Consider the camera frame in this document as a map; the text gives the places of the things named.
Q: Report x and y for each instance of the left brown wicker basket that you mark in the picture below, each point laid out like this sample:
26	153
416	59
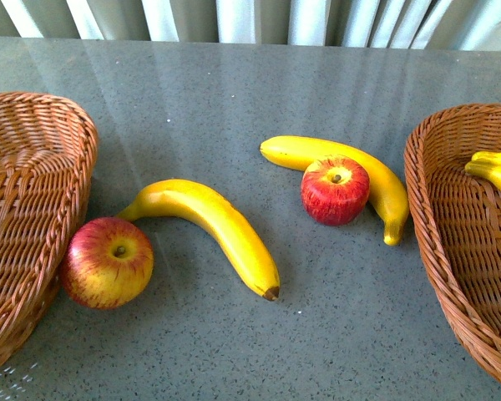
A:
48	150

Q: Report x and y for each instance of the white pleated curtain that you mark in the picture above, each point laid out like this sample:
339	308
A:
453	25

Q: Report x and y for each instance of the large yellow banana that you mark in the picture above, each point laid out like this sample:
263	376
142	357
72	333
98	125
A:
208	209

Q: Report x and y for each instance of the dark red apple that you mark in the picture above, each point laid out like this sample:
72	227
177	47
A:
334	190

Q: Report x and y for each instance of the right brown wicker basket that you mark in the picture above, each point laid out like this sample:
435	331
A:
457	223

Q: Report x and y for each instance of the upper banana in basket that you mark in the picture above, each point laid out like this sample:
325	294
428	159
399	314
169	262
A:
490	157

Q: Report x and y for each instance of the lower banana in basket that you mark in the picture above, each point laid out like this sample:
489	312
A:
489	172

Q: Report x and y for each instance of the banana in basket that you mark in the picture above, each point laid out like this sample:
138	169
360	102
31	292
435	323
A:
490	157
489	172

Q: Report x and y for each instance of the curved yellow banana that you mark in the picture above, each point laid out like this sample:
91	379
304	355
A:
388	195

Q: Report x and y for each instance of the red yellow apple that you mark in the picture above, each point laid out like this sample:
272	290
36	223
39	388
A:
108	263

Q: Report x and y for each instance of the brown wicker basket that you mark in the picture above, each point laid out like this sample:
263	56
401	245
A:
48	150
457	223

